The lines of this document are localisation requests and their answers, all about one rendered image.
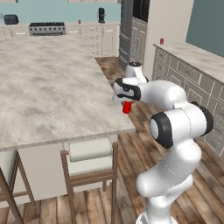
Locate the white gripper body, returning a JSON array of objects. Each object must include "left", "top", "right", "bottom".
[{"left": 112, "top": 93, "right": 135, "bottom": 104}]

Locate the steel stove with knobs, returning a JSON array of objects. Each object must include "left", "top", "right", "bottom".
[{"left": 28, "top": 21, "right": 67, "bottom": 37}]

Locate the white kitchen island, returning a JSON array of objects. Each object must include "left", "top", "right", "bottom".
[{"left": 0, "top": 133, "right": 119, "bottom": 209}]

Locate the white base cabinet run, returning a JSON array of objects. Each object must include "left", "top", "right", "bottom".
[{"left": 0, "top": 24, "right": 122, "bottom": 59}]

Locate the grey fridge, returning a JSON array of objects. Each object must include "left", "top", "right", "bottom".
[{"left": 118, "top": 0, "right": 134, "bottom": 63}]

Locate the grey base cabinet run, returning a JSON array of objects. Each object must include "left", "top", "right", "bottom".
[{"left": 150, "top": 43, "right": 224, "bottom": 162}]

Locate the black coffee machine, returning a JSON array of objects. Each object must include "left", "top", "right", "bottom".
[{"left": 97, "top": 7, "right": 106, "bottom": 25}]

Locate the wooden stool with white seat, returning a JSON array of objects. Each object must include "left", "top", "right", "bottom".
[
  {"left": 0, "top": 150, "right": 37, "bottom": 224},
  {"left": 59, "top": 141, "right": 119, "bottom": 224}
]

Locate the dark toaster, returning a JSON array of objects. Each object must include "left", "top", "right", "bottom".
[{"left": 3, "top": 14, "right": 20, "bottom": 25}]

